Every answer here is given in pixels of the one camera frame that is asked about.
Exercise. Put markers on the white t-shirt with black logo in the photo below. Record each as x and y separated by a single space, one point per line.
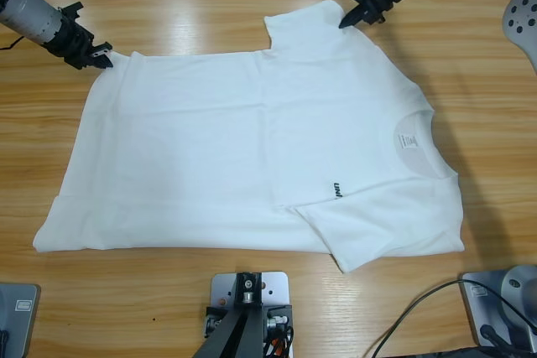
210 144

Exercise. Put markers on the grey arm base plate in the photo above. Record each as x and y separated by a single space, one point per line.
19 324
478 291

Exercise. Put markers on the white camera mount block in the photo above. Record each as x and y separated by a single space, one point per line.
277 286

